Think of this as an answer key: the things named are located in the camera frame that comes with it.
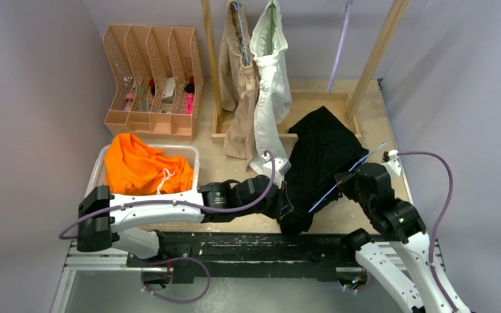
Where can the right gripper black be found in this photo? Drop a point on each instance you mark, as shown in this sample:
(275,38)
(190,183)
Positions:
(345,186)

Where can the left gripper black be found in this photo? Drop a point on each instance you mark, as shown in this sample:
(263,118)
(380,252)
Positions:
(282,206)

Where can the light blue hanger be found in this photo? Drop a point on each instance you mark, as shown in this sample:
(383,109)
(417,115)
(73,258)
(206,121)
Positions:
(345,177)

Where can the black shorts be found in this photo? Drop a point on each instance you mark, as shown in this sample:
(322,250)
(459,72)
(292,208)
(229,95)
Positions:
(324,147)

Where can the white plastic perforated basket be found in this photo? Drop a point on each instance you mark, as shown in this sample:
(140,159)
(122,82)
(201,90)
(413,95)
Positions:
(191,153)

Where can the orange shorts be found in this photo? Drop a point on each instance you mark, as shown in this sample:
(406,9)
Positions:
(136,169)

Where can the white shorts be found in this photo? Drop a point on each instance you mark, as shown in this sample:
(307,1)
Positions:
(274,97)

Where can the lilac plastic hanger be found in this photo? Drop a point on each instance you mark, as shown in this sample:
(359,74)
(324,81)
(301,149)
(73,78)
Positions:
(344,30)

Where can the green hanger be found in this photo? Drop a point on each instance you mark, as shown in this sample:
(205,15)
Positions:
(271,27)

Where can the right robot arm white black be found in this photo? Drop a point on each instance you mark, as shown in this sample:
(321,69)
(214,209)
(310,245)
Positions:
(423,285)

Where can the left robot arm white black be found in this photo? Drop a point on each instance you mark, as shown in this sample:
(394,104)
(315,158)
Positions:
(109,220)

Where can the beige shorts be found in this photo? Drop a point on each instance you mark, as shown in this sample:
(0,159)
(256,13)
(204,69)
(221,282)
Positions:
(238,88)

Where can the wooden clothes rack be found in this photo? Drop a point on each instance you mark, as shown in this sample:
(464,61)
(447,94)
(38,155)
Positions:
(343,105)

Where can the pink marker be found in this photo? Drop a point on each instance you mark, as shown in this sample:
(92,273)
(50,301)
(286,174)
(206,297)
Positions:
(189,103)

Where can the white small box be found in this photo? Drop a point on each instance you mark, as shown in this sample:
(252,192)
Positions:
(168,92)

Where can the peach plastic file organizer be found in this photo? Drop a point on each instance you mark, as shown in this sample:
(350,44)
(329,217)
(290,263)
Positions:
(141,58)

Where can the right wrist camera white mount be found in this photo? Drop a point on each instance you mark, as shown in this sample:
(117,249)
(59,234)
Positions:
(390,160)

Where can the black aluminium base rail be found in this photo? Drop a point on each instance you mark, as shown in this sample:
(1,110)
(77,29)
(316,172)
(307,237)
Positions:
(322,257)

